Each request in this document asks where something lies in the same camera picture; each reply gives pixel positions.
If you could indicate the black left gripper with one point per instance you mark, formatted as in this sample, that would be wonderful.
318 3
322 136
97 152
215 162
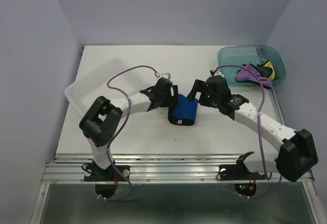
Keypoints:
172 101

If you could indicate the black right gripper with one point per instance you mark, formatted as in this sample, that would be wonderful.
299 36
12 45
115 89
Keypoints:
201 86

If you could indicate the blue microfiber towel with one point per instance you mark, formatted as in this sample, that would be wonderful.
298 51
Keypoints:
184 114

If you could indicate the purple microfiber towel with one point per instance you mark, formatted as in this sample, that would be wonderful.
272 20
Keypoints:
250 74

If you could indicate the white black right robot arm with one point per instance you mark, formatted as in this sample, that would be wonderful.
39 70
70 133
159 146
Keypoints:
295 151

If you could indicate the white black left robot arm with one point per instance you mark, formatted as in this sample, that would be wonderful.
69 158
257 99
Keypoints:
100 123

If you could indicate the white perforated plastic basket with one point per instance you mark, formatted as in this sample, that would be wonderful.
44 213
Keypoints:
82 93

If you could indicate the teal translucent plastic bin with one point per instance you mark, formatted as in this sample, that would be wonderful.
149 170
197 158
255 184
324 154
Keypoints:
253 54

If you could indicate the yellow and black towel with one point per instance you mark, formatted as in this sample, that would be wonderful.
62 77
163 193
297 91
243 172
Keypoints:
266 70

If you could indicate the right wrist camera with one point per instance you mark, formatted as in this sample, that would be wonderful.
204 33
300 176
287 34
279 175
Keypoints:
216 72

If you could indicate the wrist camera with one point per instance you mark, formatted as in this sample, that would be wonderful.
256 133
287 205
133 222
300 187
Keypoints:
165 75
216 72

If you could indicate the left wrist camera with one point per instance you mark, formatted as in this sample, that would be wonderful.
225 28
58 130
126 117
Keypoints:
165 75

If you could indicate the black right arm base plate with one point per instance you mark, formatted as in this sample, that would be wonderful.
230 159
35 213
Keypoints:
233 172

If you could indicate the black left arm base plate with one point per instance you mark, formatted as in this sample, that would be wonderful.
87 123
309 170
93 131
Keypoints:
110 174

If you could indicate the aluminium mounting rail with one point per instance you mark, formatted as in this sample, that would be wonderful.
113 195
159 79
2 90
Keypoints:
145 169

